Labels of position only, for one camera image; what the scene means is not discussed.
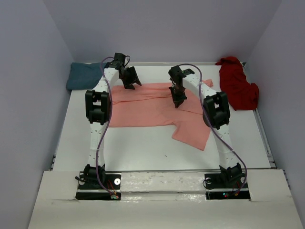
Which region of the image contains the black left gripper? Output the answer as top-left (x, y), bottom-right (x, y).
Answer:
top-left (119, 66), bottom-right (142, 90)

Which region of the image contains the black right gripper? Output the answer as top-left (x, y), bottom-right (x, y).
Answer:
top-left (170, 84), bottom-right (187, 107)

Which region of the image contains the pink t-shirt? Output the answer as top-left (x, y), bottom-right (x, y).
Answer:
top-left (110, 83), bottom-right (210, 150)

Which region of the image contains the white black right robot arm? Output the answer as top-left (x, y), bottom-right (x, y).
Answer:
top-left (168, 65), bottom-right (247, 193)

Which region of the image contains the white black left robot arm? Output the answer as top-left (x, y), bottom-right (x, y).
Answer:
top-left (83, 52), bottom-right (142, 191)

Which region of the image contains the folded teal t-shirt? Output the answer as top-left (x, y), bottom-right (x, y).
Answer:
top-left (66, 62), bottom-right (106, 90)

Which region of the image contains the crumpled red t-shirt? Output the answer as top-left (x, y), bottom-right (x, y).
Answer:
top-left (216, 56), bottom-right (259, 110)

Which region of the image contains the white table edge rail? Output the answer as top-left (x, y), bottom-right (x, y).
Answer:
top-left (130, 62), bottom-right (216, 66)

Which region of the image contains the aluminium front rail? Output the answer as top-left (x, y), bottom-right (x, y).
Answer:
top-left (106, 169), bottom-right (209, 173)

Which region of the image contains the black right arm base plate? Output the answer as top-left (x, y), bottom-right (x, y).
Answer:
top-left (203, 173), bottom-right (251, 200)

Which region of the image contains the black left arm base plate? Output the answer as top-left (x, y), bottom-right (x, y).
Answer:
top-left (75, 173), bottom-right (122, 201)

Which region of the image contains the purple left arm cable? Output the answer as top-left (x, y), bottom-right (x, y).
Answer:
top-left (95, 56), bottom-right (131, 194)

